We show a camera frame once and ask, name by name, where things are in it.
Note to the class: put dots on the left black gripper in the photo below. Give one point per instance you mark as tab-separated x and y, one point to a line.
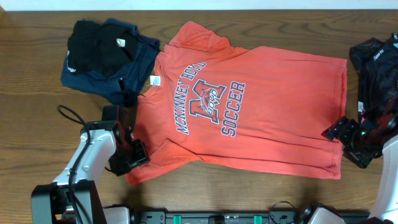
141	155

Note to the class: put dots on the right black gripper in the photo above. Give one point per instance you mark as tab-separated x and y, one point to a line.
342	129

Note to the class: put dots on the orange-red soccer t-shirt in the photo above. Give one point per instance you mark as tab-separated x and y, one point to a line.
262	109

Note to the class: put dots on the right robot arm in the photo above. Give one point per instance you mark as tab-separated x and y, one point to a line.
385	209

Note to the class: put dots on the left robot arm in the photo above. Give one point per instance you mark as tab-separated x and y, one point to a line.
105	145

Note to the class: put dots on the navy blue folded garment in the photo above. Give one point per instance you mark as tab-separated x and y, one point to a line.
125	85

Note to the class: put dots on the black mesh sports garment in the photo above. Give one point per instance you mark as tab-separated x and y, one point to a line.
375	63

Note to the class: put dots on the black folded garment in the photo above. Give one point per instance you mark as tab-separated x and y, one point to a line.
100	48

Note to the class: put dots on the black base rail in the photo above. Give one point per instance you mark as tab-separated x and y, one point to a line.
288	216

